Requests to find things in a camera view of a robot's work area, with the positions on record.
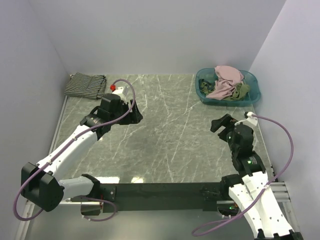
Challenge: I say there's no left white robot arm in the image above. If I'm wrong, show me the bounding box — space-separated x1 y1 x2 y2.
20 93 143 212

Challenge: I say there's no olive green tank top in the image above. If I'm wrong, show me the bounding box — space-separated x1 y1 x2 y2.
199 78 251 102

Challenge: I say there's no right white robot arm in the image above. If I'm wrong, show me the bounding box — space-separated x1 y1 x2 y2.
210 112 303 240

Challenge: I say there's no striped folded tank top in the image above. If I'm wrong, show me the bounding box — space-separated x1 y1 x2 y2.
64 72 107 100

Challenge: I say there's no teal plastic basket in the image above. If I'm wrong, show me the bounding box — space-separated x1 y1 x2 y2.
194 68 261 107

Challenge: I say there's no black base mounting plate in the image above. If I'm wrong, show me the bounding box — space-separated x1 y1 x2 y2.
87 182 239 216

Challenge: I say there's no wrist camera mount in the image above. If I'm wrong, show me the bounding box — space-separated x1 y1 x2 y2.
110 84 129 102
234 111 258 128

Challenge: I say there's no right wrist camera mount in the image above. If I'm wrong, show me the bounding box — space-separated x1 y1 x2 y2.
234 111 258 128

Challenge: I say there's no pink tank top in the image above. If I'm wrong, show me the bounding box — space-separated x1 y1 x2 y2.
206 65 244 101

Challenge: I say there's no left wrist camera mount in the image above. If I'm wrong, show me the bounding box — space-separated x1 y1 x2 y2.
110 84 129 102

